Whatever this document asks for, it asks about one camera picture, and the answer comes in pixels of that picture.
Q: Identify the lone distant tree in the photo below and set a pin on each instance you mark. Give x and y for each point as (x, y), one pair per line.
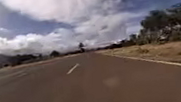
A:
(81, 46)

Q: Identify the low distant tree line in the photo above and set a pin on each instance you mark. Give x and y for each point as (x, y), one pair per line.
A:
(29, 57)

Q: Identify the group of dark trees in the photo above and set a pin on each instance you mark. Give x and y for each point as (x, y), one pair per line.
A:
(175, 24)

